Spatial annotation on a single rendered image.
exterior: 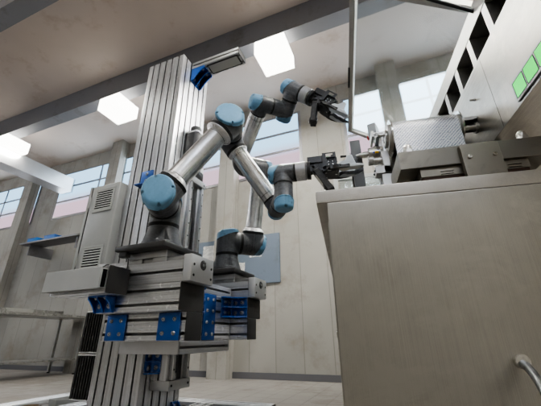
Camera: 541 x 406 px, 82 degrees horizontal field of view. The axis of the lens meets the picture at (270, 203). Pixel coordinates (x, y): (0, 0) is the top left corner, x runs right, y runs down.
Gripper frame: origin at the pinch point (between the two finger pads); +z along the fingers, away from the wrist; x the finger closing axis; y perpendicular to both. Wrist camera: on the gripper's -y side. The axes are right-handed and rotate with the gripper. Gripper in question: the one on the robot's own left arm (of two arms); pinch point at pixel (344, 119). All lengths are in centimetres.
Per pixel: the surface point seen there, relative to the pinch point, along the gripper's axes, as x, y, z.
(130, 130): 361, -20, -523
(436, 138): -4.6, 6.7, 35.6
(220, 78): 267, 133, -342
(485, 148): -26, -5, 51
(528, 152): -24, 1, 60
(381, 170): 2.7, -11.6, 24.8
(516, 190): -30, -16, 62
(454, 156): -24, -11, 45
